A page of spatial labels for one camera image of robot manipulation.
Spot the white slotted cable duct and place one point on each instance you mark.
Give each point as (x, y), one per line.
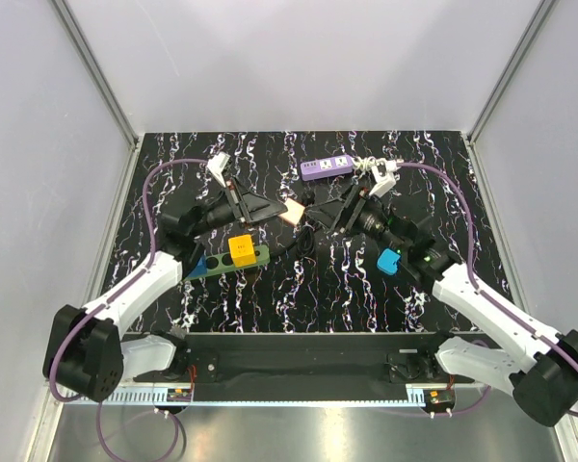
(164, 396)

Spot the purple power strip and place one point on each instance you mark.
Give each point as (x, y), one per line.
(326, 168)

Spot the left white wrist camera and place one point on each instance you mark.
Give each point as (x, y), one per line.
(216, 166)

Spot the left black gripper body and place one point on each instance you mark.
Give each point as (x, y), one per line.
(216, 215)

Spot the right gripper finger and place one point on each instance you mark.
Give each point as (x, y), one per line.
(326, 215)
(348, 197)

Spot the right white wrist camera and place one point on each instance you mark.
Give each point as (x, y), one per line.
(384, 174)

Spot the blue cube socket adapter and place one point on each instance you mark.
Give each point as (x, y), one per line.
(199, 270)

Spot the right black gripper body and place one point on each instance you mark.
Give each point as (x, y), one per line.
(374, 219)

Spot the green power strip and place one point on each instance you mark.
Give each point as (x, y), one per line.
(218, 264)

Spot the light blue plug adapter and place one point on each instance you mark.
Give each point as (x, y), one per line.
(389, 261)

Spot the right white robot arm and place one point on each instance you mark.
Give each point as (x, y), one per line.
(534, 363)

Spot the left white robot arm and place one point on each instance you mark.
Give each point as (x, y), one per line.
(87, 352)

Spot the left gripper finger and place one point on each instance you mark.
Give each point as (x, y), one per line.
(245, 196)
(261, 211)

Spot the yellow cube socket adapter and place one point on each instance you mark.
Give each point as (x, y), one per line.
(242, 251)

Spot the pink plug adapter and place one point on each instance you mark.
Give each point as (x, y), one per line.
(294, 212)

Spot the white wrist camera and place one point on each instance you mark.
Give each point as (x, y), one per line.
(384, 174)
(216, 166)

